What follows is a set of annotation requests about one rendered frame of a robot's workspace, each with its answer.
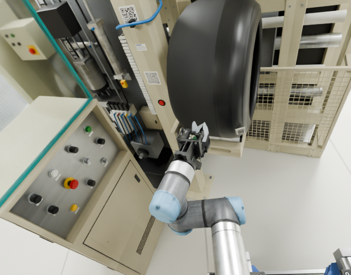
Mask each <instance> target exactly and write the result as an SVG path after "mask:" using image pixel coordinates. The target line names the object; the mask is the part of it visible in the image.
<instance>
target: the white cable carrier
mask: <svg viewBox="0 0 351 275"><path fill-rule="evenodd" d="M123 35H124V33H123V34H122V35H121V36H119V37H118V38H119V40H120V42H121V43H122V46H123V49H124V51H125V53H126V55H127V58H128V59H129V62H130V65H131V67H132V68H133V70H134V73H135V76H136V78H137V81H138V83H139V86H140V88H141V90H142V93H143V95H144V97H145V98H146V102H147V104H148V106H149V108H150V110H151V113H152V115H157V113H156V111H155V108H154V105H153V103H152V100H151V98H150V96H149V93H148V91H147V89H146V86H145V84H144V81H143V79H142V77H141V74H140V71H139V69H138V67H137V64H136V62H135V59H134V57H133V55H132V53H131V50H130V47H129V44H128V43H127V40H125V39H126V37H125V36H123Z"/></svg>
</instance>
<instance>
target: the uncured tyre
mask: <svg viewBox="0 0 351 275"><path fill-rule="evenodd" d="M262 34H263V29H262V13H261V6H260V4H259V3H257V2H256V1H255V0H197V1H195V2H193V3H191V4H189V5H188V6H187V7H186V8H185V9H184V11H183V12H182V14H181V15H180V17H179V18H178V20H177V21H176V23H175V25H174V27H173V30H172V33H171V37H170V42H169V45H168V53H167V89H168V96H169V99H170V104H171V107H172V110H173V113H174V115H175V117H176V119H177V120H178V121H179V123H180V124H181V125H182V126H183V128H184V129H185V128H189V129H191V131H192V123H193V122H194V121H195V122H196V124H197V126H199V125H201V124H203V123H204V122H205V124H206V125H207V127H208V132H209V136H213V137H219V138H228V139H232V138H238V137H240V136H241V135H243V134H240V135H236V132H235V129H238V128H242V127H245V128H246V132H247V131H248V130H249V127H250V124H251V121H252V118H253V114H254V111H255V106H256V99H257V92H258V84H259V75H260V69H261V56H262Z"/></svg>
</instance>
